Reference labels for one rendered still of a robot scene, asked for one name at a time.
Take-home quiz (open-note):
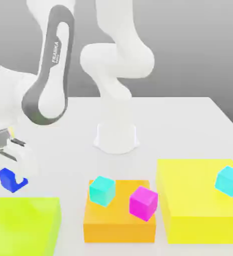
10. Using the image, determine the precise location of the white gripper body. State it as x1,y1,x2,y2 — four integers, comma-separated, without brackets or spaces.
0,142,39,179

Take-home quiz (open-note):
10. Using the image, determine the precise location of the small blue cube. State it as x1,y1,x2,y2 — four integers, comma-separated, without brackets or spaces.
0,167,29,194

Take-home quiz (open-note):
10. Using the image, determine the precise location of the small cyan cube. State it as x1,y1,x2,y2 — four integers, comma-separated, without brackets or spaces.
88,175,117,208
214,165,233,198

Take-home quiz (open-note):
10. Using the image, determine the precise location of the small magenta cube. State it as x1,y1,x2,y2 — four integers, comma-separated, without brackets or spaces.
128,185,159,223

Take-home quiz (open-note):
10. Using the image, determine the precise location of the large lime box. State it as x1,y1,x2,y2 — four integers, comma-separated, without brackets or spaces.
0,196,63,256

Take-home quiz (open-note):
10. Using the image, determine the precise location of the large orange box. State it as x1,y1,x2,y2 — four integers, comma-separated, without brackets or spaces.
82,179,157,244

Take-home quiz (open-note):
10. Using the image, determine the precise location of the large yellow box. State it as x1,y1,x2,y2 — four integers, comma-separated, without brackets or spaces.
156,158,233,245

